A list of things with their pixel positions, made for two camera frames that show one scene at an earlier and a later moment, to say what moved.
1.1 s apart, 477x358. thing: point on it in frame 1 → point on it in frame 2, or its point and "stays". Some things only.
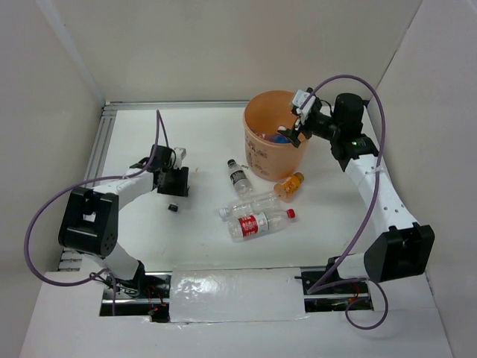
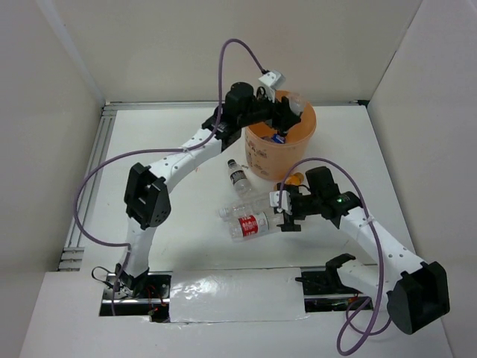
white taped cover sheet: x=236 y=294 stays
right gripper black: x=293 y=134 → x=289 y=224
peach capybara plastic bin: x=270 y=156 stays
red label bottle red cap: x=247 y=227 stays
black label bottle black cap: x=173 y=207 → x=293 y=106
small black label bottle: x=241 y=182 stays
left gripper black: x=180 y=187 → x=274 y=107
